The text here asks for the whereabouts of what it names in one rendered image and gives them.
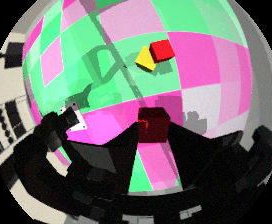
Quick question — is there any yellow cube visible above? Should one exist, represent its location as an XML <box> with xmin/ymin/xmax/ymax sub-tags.
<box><xmin>135</xmin><ymin>45</ymin><xmax>156</xmax><ymax>72</ymax></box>

